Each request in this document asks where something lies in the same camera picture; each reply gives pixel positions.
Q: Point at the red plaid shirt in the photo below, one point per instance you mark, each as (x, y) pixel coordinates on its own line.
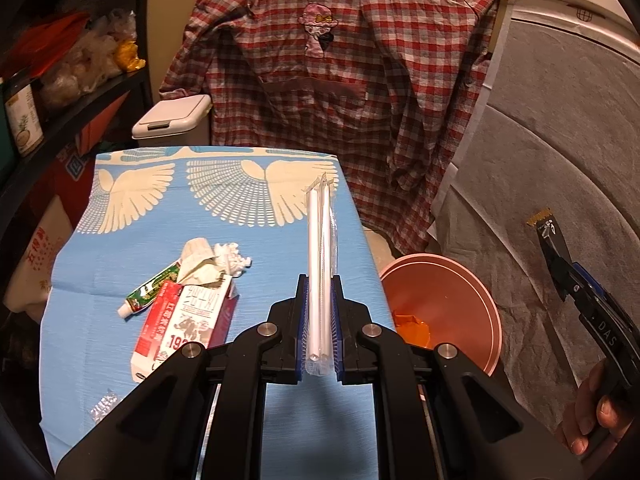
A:
(350, 110)

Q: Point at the glass jar with label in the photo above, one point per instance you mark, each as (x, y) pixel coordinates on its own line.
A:
(25, 120)

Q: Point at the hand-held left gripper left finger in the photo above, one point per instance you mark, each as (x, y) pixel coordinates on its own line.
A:
(299, 330)

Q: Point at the yellow plastic bag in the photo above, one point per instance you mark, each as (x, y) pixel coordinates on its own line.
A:
(130, 57)

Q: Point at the red cardboard box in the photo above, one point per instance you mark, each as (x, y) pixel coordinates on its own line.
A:
(75, 170)

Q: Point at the clear bag of white items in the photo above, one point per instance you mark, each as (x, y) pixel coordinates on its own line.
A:
(75, 70)

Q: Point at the blue tablecloth with white wings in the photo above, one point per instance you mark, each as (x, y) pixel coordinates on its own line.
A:
(280, 260)

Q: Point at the pink plastic bin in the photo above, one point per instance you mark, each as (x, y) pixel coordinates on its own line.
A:
(450, 305)

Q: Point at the white straws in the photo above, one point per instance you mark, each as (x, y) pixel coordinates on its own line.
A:
(315, 260)

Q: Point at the white sack with red print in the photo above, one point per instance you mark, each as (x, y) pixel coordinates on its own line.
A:
(35, 260)

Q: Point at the person's right hand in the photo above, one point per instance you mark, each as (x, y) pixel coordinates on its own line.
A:
(580, 410)

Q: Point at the white tissue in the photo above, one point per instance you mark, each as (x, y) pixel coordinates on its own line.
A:
(210, 260)

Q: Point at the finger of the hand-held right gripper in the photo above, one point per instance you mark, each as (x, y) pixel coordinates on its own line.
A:
(589, 276)
(562, 270)

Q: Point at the white pedal bin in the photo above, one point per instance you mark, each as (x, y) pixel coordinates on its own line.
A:
(170, 110)

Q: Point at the small clear wrapper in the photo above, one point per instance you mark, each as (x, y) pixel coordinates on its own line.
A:
(105, 405)

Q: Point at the red and white milk carton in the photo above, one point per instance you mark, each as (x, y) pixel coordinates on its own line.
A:
(175, 320)

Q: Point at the green and white toothpaste tube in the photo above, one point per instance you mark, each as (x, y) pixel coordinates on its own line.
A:
(150, 292)

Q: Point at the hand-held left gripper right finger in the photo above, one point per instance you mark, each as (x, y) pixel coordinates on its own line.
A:
(342, 330)

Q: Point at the black foil pouch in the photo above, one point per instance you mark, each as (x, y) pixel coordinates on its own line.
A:
(547, 227)

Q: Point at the grey cloth cover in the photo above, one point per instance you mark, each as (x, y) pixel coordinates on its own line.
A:
(525, 160)

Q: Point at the black shelf rack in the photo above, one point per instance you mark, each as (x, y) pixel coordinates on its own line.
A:
(115, 82)

